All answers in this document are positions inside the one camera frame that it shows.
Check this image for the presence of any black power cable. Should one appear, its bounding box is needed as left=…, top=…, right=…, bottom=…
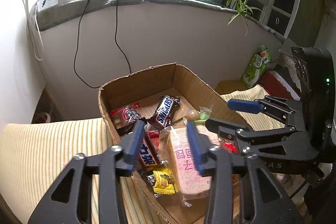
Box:
left=73, top=0, right=146, bottom=89

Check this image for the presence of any pink packaged bread loaf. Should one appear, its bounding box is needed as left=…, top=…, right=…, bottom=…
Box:
left=159, top=126, right=211, bottom=207

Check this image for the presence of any pale green jelly cup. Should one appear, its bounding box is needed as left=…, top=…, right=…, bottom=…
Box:
left=195, top=107, right=212, bottom=124

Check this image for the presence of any long Snickers bar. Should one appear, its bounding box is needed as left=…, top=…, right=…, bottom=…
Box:
left=147, top=95, right=180, bottom=130

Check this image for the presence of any white cable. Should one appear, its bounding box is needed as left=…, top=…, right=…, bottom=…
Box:
left=11, top=0, right=46, bottom=62

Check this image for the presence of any packaged braised egg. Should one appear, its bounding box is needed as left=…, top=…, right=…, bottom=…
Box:
left=183, top=109, right=200, bottom=125

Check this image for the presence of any small black candy packet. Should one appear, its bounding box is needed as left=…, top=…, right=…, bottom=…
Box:
left=138, top=169, right=161, bottom=199

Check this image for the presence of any small Snickers bar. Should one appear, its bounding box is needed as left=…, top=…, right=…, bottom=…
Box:
left=139, top=133, right=163, bottom=171

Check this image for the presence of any yellow candy packet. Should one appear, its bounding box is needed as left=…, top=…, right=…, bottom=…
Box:
left=153, top=168, right=175, bottom=195

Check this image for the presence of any red box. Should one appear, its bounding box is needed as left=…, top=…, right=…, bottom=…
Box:
left=260, top=71, right=301, bottom=101

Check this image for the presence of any red-edged dark snack pack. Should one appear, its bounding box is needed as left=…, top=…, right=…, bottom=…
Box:
left=109, top=102, right=147, bottom=136

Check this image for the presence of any dark jujube snack pack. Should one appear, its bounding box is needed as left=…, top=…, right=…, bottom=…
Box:
left=219, top=139, right=239, bottom=154

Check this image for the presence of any green snack bag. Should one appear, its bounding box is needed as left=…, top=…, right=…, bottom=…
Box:
left=242, top=45, right=273, bottom=88

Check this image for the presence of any brown cardboard box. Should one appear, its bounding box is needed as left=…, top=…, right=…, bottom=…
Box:
left=98, top=64, right=245, bottom=223

